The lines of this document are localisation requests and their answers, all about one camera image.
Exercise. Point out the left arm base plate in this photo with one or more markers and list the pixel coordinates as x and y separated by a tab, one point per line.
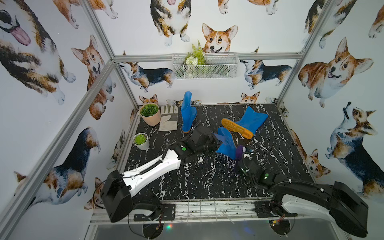
150	213

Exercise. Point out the pink ribbed plant pot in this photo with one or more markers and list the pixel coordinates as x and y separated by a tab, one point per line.
153	120

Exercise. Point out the aluminium front rail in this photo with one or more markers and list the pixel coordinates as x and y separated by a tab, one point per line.
240	210

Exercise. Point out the blue rubber boot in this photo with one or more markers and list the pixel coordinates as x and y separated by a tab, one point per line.
227	147
188	112
248	125

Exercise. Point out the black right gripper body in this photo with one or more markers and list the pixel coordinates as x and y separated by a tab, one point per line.
237	169

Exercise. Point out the green plant in pink pot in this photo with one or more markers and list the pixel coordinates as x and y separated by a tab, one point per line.
149	110

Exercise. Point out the fern with white flower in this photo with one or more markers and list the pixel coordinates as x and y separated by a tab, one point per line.
195	61

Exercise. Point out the blue rubber boot back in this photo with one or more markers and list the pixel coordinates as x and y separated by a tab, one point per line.
248	125

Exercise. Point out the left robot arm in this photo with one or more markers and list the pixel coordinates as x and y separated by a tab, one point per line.
120	189

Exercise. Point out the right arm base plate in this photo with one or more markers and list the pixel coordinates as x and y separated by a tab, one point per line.
269	209

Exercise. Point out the white wire wall basket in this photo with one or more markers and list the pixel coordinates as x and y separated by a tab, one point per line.
218	66

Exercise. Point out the green moss in white pot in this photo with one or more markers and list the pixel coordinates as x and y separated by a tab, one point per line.
140	139

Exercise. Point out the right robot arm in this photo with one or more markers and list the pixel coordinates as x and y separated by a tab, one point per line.
346	208

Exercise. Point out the small white plant pot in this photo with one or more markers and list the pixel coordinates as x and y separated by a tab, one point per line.
145	146

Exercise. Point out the purple cloth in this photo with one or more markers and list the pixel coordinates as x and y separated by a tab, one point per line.
239	152

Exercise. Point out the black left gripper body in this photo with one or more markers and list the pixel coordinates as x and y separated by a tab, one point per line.
208	141

